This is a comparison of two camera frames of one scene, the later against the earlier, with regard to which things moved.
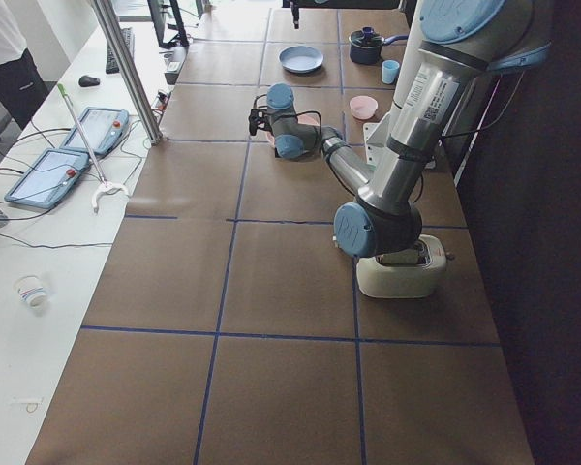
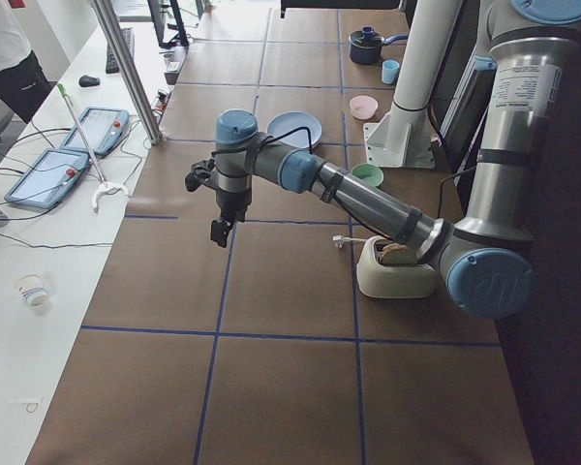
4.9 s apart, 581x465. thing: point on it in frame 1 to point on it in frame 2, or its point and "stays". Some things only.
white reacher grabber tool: [106, 185] stays
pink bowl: [363, 108] stays
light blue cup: [389, 71] stays
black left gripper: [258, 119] to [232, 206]
